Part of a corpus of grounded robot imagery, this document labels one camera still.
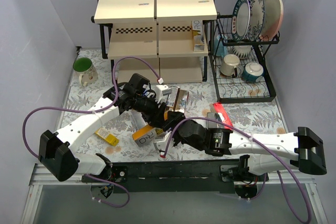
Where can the teal rimmed plate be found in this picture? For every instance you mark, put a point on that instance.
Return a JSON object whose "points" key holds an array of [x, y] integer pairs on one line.
{"points": [[240, 20]]}

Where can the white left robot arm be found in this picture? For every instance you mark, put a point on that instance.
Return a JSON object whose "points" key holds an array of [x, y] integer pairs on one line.
{"points": [[57, 151]]}

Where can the small yellow box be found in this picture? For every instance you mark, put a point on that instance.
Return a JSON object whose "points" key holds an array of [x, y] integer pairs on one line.
{"points": [[107, 136]]}

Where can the green floral mug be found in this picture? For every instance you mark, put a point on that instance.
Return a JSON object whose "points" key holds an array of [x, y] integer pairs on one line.
{"points": [[85, 71]]}

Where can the silver striped toothpaste box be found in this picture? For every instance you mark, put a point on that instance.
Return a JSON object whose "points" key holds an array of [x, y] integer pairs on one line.
{"points": [[138, 120]]}

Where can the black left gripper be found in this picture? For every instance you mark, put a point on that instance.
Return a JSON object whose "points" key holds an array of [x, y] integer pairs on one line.
{"points": [[159, 115]]}

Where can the cream mug black handle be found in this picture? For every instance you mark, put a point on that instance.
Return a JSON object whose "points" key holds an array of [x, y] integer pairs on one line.
{"points": [[229, 65]]}

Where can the silver RO toothpaste box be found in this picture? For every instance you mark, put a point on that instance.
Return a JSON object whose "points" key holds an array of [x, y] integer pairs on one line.
{"points": [[198, 35]]}

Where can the orange RO toothpaste box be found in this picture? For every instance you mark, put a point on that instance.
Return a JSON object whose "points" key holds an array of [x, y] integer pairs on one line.
{"points": [[146, 135]]}

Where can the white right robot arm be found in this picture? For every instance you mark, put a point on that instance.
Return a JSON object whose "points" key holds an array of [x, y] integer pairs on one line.
{"points": [[259, 153]]}

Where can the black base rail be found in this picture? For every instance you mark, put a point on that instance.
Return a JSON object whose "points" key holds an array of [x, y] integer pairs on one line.
{"points": [[166, 176]]}

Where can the light blue mug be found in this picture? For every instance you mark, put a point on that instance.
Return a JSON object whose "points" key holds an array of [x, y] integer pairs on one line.
{"points": [[220, 50]]}

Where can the white bowl blue pattern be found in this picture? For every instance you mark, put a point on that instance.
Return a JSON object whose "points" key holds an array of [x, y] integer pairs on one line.
{"points": [[243, 52]]}

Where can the black wire dish rack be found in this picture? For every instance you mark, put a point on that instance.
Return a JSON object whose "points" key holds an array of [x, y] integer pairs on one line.
{"points": [[236, 89]]}

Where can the dark grey toothpaste box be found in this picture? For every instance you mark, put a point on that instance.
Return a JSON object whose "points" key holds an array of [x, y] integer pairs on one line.
{"points": [[215, 116]]}

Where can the pink beige plate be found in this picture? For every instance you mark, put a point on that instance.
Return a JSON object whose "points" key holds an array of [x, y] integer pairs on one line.
{"points": [[273, 19]]}

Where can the brown red toothpaste box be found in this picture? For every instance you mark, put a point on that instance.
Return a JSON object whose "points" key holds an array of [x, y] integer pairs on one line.
{"points": [[181, 101]]}

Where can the beige three-tier shelf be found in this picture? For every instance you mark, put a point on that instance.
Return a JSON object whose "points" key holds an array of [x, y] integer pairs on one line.
{"points": [[154, 38]]}

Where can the black gold toothpaste box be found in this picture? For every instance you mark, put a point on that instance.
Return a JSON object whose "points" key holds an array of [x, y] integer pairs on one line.
{"points": [[173, 96]]}

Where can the blue floral plate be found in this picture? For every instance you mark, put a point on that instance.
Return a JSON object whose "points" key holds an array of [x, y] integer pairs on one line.
{"points": [[257, 14]]}

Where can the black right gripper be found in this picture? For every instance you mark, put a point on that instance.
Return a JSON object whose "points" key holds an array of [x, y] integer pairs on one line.
{"points": [[175, 136]]}

